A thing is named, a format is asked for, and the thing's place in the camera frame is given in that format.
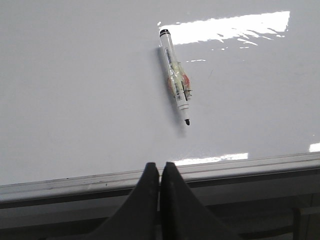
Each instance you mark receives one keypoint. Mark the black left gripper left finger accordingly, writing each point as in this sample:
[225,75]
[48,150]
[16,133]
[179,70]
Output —
[136,218]

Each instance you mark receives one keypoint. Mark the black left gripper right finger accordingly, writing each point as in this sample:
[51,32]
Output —
[182,215]

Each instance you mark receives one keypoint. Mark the white black-tipped whiteboard marker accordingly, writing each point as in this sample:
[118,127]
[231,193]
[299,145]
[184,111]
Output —
[178,81]

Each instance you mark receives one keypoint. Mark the white whiteboard with frame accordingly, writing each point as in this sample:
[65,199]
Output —
[85,100]

